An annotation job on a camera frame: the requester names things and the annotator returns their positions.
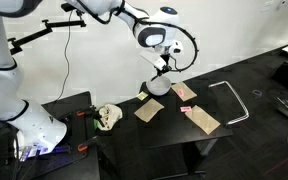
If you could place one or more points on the brown paper sheet top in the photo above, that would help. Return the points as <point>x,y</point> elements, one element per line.
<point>188,93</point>

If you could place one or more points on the silver metal chair frame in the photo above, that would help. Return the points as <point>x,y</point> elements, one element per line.
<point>236,95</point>

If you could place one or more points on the white bowl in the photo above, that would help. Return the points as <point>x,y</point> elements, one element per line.
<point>159,86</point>

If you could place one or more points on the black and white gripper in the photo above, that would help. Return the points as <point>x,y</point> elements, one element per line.
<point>160,55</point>

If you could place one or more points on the orange handled clamp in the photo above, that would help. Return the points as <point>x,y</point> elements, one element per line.
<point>90,111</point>
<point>83,146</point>

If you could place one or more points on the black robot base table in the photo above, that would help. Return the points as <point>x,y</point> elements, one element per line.
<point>65,162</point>

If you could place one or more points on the pink label on paper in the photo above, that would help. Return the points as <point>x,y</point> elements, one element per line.
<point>181,93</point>

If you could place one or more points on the brown paper sheet right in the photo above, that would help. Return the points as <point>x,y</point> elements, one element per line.
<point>202,119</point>

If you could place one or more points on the yellow sticky note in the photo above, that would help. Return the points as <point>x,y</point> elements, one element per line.
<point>142,95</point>

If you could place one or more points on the brown paper sheet left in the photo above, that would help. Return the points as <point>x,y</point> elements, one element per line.
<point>148,110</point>

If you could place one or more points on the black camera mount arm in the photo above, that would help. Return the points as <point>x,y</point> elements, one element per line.
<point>17,43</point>

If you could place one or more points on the black side table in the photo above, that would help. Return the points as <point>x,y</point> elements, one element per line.
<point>164,147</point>

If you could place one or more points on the brown paper sheet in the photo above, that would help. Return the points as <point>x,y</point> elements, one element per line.
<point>188,93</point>
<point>202,119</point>
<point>148,110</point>

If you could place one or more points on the orange handled clamp upper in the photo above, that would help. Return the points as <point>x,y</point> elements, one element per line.
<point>90,111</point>

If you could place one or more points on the orange handled clamp lower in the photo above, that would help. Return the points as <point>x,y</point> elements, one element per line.
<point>83,146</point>

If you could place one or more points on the crumpled white cloth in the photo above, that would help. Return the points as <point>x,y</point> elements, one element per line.
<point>109,115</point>

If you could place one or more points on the pink sticky note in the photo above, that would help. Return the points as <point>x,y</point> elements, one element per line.
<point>186,109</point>

